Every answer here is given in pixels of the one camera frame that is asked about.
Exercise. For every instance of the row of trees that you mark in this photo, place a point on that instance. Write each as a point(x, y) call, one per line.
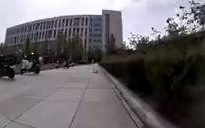
point(66, 46)

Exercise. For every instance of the grey paved path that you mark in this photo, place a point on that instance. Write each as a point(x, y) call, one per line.
point(73, 96)

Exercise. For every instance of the grey kerb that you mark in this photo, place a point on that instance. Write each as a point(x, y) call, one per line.
point(130, 100)

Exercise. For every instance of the large curved pale building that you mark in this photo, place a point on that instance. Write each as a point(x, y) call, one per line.
point(73, 28)

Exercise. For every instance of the dark green hedge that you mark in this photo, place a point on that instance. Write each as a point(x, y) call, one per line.
point(163, 76)

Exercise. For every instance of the white scooter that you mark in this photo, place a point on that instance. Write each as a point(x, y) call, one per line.
point(28, 66)

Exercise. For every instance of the bare-branched trees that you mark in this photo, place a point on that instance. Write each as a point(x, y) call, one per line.
point(180, 23)

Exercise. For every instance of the black scooter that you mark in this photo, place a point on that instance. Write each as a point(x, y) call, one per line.
point(6, 68)

